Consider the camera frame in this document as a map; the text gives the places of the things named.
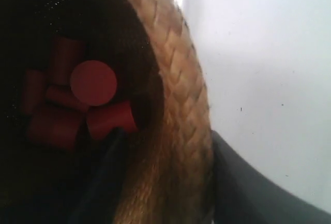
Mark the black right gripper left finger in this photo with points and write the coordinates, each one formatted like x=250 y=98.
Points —
x=101 y=196

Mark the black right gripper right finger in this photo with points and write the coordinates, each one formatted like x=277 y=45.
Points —
x=244 y=195

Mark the woven straw basket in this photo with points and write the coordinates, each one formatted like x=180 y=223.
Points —
x=147 y=43

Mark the red cylinder upright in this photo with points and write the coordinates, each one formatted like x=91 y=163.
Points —
x=93 y=83

